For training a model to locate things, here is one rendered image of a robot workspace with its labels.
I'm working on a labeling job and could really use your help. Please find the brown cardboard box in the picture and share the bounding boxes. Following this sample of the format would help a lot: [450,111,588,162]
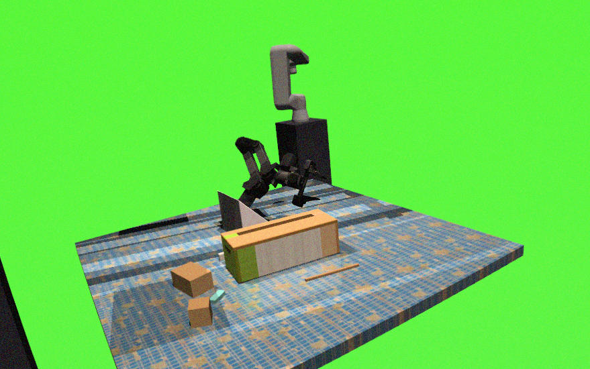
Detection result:
[188,297,213,328]

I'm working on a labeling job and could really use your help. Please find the tan cube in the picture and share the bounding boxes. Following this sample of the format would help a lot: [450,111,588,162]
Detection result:
[171,262,213,298]

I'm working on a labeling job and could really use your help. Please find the long wooden box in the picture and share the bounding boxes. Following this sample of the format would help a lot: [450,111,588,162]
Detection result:
[219,209,340,284]

